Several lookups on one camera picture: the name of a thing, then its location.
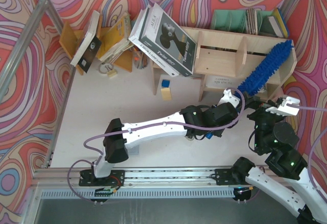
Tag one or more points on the beige black stapler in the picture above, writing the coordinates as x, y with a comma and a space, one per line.
190, 138

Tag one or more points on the light wooden bookshelf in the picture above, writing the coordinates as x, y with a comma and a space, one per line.
233, 55

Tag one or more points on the spiral notebook white cover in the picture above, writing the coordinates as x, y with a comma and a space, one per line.
213, 83

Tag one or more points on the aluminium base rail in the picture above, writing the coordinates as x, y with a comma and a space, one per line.
143, 177

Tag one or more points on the blue covered notebook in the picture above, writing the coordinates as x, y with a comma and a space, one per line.
278, 24

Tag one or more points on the black white paperback book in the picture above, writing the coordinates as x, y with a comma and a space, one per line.
88, 44

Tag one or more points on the yellow worn book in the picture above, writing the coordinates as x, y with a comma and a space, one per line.
115, 40

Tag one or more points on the blue eraser block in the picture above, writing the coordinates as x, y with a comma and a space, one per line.
165, 83

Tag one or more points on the blue fluffy duster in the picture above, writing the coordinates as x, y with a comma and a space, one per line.
270, 64

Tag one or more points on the pencil cup with pencils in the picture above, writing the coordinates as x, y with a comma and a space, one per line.
139, 58

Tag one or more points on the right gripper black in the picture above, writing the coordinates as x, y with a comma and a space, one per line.
262, 117

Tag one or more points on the beige calculator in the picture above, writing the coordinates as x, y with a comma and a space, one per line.
134, 150

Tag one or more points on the green desk organizer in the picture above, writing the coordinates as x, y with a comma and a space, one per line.
235, 21

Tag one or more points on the orange wooden book stand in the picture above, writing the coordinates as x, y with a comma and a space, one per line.
69, 38

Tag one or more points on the white Chokladfabriken book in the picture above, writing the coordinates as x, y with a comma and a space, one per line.
134, 38

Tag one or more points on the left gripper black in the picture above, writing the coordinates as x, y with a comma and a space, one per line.
216, 116

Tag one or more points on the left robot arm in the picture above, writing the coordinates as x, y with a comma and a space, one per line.
193, 122

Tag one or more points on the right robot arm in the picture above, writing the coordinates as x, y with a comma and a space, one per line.
276, 138

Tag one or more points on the Twins story book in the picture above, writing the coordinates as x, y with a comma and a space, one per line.
165, 38

